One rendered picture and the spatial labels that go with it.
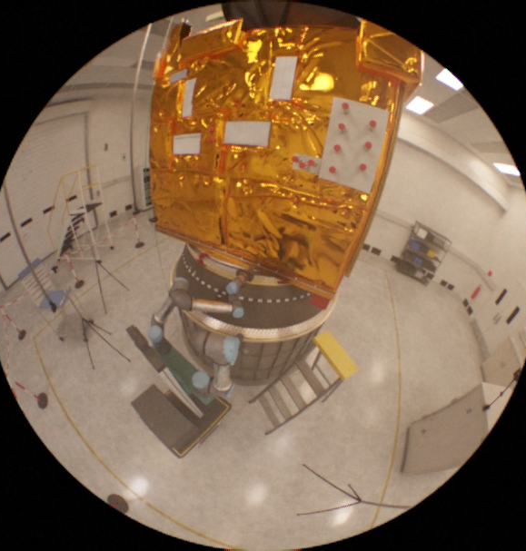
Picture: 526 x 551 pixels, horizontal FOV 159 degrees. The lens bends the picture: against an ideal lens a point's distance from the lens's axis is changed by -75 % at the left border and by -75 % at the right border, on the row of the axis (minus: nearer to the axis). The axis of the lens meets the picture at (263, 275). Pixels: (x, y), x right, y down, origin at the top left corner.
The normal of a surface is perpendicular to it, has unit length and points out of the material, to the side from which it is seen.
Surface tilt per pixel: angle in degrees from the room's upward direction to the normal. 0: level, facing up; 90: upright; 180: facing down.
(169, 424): 0
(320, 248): 90
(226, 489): 0
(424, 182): 90
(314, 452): 0
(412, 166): 90
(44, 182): 90
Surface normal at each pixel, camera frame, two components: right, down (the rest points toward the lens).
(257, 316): 0.08, 0.18
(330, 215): -0.40, 0.36
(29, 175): 0.90, 0.34
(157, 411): 0.13, -0.78
